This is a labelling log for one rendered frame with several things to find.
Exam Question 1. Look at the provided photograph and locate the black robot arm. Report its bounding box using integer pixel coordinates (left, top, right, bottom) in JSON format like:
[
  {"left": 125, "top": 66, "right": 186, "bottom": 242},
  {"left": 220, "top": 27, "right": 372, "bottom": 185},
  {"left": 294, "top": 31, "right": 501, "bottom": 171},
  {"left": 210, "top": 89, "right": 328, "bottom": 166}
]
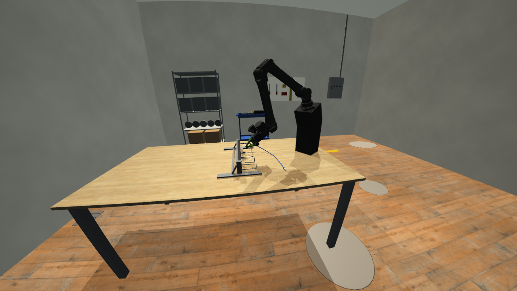
[{"left": 248, "top": 59, "right": 315, "bottom": 140}]

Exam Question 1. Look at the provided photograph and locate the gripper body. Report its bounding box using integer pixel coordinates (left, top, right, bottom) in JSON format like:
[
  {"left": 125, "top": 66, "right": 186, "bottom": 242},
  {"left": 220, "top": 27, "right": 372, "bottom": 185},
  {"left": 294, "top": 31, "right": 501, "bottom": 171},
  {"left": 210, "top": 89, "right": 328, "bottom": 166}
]
[{"left": 251, "top": 135, "right": 263, "bottom": 146}]

